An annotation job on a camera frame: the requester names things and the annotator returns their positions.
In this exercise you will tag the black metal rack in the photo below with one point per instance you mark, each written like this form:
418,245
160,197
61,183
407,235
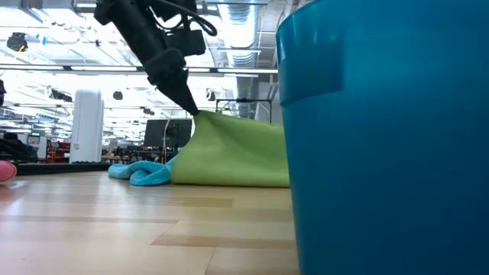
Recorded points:
244,100

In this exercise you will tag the black ceiling device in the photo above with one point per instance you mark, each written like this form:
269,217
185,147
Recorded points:
118,96
211,95
17,42

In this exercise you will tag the long ceiling light bar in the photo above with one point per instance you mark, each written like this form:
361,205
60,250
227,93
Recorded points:
103,68

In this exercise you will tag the teal plastic bin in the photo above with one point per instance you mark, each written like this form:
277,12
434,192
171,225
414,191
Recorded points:
382,153

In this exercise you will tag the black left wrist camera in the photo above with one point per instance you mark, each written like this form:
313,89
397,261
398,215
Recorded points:
187,43

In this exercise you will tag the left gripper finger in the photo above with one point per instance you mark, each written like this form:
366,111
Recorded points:
170,72

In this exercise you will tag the white room pillar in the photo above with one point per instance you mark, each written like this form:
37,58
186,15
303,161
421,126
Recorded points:
87,126

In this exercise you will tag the red tool cart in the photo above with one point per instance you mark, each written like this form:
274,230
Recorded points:
63,147

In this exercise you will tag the blue microfiber towel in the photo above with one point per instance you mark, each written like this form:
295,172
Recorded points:
145,173

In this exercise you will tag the green microfiber towel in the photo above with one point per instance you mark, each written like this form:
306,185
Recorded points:
229,153

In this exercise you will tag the white office cabinet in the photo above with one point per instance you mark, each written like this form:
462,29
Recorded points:
38,151

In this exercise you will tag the silver ventilation duct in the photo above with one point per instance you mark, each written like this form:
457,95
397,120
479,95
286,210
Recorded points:
240,23

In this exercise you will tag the black office monitor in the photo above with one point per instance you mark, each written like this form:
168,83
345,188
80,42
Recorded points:
156,133

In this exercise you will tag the pink microfiber towel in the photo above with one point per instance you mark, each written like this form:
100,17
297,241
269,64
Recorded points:
5,172

